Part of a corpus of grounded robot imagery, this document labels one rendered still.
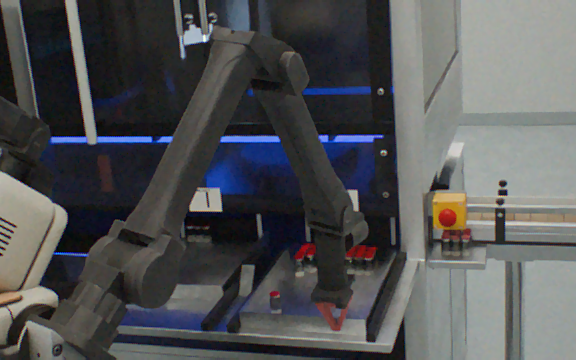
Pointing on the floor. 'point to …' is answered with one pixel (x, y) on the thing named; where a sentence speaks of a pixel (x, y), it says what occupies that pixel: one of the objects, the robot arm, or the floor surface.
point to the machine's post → (411, 169)
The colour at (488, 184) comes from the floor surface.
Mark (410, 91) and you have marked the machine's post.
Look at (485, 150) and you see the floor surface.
